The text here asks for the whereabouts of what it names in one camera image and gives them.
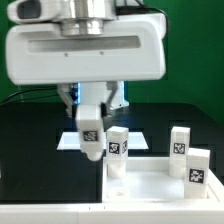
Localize white marker plate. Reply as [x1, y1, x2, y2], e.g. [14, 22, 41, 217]
[57, 132, 148, 150]

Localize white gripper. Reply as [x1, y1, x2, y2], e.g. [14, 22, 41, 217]
[6, 0, 167, 118]

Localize black cables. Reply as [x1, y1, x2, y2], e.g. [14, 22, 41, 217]
[0, 85, 61, 108]

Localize grey braided cable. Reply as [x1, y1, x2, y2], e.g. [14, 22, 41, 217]
[114, 0, 169, 28]

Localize white square tabletop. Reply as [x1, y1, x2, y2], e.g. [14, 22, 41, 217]
[101, 155, 224, 203]

